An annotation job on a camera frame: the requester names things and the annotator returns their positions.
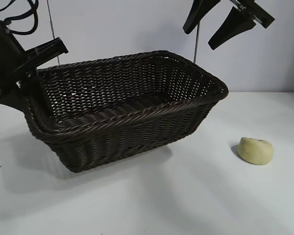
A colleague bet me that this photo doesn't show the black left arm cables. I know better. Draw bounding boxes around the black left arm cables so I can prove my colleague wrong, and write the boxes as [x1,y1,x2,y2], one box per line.
[0,0,39,35]

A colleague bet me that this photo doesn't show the thin grey vertical rod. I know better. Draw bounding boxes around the thin grey vertical rod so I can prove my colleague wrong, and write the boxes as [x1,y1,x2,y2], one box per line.
[194,24,201,61]
[46,0,62,66]

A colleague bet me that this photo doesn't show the pale yellow egg yolk pastry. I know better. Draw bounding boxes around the pale yellow egg yolk pastry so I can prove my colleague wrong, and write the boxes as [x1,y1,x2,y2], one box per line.
[237,137,274,165]

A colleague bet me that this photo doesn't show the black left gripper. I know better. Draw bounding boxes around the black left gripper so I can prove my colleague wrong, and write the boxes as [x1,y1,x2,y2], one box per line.
[0,13,69,117]

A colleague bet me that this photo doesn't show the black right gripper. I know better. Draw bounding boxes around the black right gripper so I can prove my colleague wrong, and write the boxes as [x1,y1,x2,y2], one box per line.
[183,0,276,50]

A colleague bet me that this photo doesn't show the dark brown wicker basket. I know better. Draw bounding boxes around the dark brown wicker basket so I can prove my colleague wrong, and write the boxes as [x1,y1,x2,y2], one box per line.
[24,50,229,174]

